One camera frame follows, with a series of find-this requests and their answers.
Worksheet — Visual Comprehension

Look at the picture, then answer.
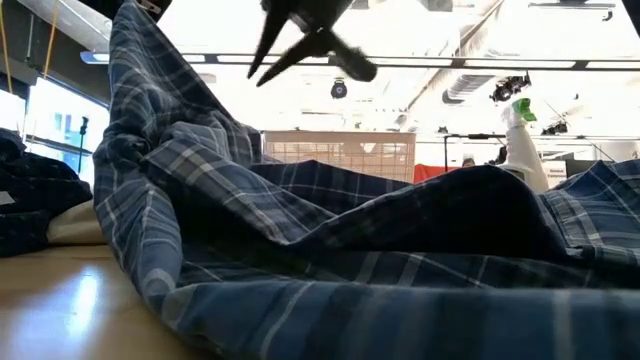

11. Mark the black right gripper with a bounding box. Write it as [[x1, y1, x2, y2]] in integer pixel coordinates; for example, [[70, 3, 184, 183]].
[[247, 0, 377, 89]]

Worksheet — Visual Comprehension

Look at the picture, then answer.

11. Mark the navy patterned folded garment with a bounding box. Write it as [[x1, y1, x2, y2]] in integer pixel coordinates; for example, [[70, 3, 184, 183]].
[[0, 127, 94, 259]]

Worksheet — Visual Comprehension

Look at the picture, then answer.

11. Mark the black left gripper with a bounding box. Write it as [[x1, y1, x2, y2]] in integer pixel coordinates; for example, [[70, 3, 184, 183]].
[[79, 0, 174, 22]]

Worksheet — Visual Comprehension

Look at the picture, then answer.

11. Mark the black track light cluster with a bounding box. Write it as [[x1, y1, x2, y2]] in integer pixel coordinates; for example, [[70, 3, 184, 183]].
[[489, 72, 532, 104]]

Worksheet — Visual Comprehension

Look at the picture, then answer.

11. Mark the black tripod stand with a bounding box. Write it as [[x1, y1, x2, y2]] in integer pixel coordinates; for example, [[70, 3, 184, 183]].
[[77, 115, 91, 174]]

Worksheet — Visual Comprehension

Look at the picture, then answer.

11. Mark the white spray bottle green trigger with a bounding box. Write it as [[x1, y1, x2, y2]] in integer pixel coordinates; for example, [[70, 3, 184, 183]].
[[501, 98, 550, 194]]

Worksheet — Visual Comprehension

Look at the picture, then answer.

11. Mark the long ceiling light bar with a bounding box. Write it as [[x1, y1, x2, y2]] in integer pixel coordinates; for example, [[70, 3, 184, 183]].
[[79, 49, 640, 71]]

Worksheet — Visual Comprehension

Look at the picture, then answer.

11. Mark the black metal table frame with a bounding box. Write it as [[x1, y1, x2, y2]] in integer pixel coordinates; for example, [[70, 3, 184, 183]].
[[443, 132, 506, 166]]

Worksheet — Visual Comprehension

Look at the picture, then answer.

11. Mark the cream folded garment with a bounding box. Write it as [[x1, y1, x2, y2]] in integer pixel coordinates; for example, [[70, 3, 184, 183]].
[[47, 199, 109, 246]]

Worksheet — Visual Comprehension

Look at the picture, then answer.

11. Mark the blue plaid shirt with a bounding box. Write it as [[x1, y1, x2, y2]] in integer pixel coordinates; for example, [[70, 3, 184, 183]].
[[92, 0, 640, 360]]

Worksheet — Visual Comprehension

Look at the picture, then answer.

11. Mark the black monitor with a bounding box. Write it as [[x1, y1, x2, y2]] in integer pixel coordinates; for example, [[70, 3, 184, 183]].
[[564, 159, 599, 177]]

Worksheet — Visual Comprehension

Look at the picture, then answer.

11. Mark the white laundry basket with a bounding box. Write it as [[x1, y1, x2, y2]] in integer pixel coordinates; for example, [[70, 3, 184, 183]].
[[262, 130, 417, 184]]

